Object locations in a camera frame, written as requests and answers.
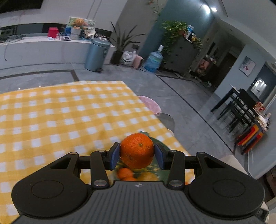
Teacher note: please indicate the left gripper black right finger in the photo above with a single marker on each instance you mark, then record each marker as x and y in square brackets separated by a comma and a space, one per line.
[215, 188]

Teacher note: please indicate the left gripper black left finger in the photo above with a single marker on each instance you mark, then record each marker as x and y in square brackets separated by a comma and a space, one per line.
[64, 185]

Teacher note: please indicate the green plastic bowl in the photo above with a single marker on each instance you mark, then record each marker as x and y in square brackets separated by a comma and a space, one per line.
[160, 165]

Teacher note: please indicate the large orange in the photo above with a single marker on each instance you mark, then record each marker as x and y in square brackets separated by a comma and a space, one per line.
[124, 172]

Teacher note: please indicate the small orange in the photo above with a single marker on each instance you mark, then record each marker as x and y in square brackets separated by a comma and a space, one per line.
[129, 178]

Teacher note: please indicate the beige sofa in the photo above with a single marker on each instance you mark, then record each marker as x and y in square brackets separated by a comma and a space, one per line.
[233, 162]

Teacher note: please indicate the yellow white checkered tablecloth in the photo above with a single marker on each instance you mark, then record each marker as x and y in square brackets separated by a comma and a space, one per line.
[42, 124]

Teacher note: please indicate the yellow green apple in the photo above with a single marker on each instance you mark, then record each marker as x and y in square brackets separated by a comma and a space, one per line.
[147, 177]

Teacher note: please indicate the black dining table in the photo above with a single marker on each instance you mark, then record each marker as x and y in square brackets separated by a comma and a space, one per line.
[241, 106]

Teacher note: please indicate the grey blue trash bin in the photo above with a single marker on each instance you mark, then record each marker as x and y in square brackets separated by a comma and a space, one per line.
[96, 55]

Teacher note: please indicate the dark grey drawer cabinet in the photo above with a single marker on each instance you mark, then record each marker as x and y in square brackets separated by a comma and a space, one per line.
[182, 55]

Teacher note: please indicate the blue water jug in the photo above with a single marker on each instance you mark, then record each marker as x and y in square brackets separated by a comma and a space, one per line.
[154, 60]

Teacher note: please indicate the white tv console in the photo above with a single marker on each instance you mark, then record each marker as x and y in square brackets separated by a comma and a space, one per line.
[41, 50]

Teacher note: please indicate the white plastic bag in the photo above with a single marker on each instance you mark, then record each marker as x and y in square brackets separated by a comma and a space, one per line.
[128, 57]

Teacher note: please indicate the pink small heater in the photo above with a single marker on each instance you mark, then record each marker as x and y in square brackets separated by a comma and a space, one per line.
[137, 62]

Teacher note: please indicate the red box on console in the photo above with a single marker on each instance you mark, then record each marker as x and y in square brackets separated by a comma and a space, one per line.
[52, 32]

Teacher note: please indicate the potted long leaf plant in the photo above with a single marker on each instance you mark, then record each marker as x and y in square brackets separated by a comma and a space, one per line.
[121, 41]

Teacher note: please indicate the green trailing ivy plant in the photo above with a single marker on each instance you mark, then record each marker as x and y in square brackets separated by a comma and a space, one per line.
[173, 31]

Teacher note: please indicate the wall picture frame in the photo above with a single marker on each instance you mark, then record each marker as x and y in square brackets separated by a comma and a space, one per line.
[247, 66]

